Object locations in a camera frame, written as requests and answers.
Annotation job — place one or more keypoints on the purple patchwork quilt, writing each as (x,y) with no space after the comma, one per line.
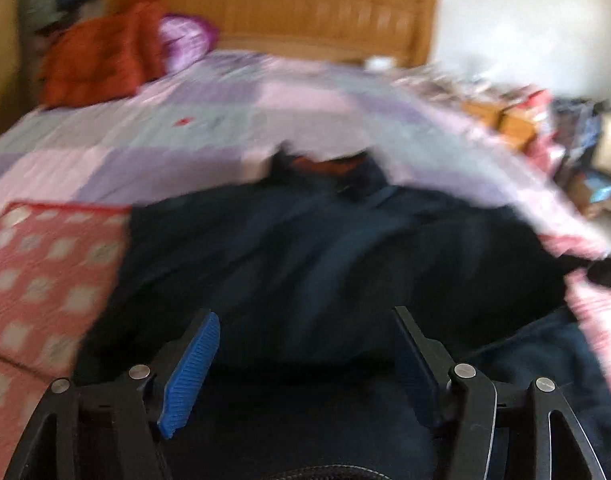
(185,125)

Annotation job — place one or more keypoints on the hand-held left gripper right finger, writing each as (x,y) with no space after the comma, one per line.
(415,375)

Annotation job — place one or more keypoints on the wooden nightstand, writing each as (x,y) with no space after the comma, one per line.
(505,115)

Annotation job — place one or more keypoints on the orange puffer jacket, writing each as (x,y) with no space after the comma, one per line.
(100,55)

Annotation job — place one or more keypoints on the wooden bed headboard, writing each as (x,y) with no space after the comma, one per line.
(285,10)

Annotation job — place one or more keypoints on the wooden wardrobe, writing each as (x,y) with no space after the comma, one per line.
(0,35)

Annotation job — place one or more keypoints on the cardboard box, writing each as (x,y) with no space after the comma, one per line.
(593,190)

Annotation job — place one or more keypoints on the purple floral pillow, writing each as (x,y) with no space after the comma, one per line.
(185,40)

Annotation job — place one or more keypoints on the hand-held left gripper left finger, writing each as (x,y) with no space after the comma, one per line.
(190,375)

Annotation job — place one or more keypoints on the white wall socket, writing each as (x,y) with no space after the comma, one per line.
(378,63)

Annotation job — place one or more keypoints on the navy padded jacket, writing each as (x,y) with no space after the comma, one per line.
(310,260)

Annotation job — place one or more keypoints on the pile of pink packets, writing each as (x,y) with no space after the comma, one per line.
(535,105)

